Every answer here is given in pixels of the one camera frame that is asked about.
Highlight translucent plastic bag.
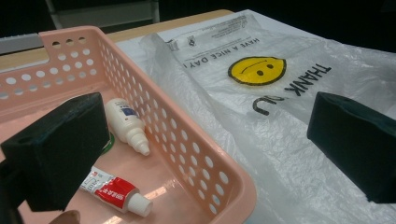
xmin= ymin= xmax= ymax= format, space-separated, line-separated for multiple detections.
xmin=138 ymin=12 xmax=396 ymax=224

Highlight grey metal desk frame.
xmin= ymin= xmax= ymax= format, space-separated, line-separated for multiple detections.
xmin=45 ymin=0 xmax=161 ymax=31

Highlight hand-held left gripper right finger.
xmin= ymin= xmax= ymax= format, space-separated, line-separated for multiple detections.
xmin=306 ymin=91 xmax=396 ymax=204

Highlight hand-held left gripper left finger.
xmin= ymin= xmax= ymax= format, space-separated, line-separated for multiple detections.
xmin=0 ymin=91 xmax=110 ymax=213

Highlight pink perforated plastic basket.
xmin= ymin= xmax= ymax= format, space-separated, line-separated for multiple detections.
xmin=0 ymin=25 xmax=258 ymax=224

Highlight red and white toothpaste tube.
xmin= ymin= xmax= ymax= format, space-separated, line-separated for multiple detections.
xmin=78 ymin=166 xmax=153 ymax=217

